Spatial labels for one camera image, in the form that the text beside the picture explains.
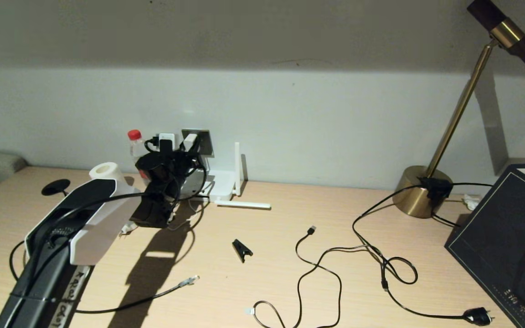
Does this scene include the black cable with white tip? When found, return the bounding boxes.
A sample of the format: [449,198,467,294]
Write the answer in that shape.
[244,301,286,328]

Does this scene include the white router with antennas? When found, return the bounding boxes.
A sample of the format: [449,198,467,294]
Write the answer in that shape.
[185,142,272,210]

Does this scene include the black box with bag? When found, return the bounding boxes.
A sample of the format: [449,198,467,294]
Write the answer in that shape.
[444,157,525,328]

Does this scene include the black round desk grommet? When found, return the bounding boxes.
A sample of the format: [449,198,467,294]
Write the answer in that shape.
[41,179,71,196]

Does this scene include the white toilet paper roll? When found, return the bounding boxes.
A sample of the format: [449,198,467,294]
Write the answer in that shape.
[89,162,129,190]

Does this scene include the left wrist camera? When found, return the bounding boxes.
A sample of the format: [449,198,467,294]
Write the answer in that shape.
[144,132,178,158]

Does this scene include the black USB cable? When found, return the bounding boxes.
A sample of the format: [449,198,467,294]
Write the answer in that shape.
[294,226,390,328]

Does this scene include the clear water bottle red cap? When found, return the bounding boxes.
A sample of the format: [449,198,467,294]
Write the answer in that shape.
[128,130,150,180]

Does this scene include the small black clip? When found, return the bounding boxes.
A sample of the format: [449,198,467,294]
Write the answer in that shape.
[232,239,253,264]

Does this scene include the grey wall socket plate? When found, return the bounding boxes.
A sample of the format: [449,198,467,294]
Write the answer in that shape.
[181,129,213,158]

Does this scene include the black lamp power cord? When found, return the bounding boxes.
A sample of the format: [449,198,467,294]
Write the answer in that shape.
[352,182,493,327]

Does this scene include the brass desk lamp dark shade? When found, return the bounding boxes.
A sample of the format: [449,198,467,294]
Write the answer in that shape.
[391,0,525,219]

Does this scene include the black square switch box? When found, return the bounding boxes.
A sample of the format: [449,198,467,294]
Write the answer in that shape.
[417,178,453,205]

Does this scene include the black ethernet cable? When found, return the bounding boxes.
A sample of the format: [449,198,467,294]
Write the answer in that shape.
[9,191,199,315]

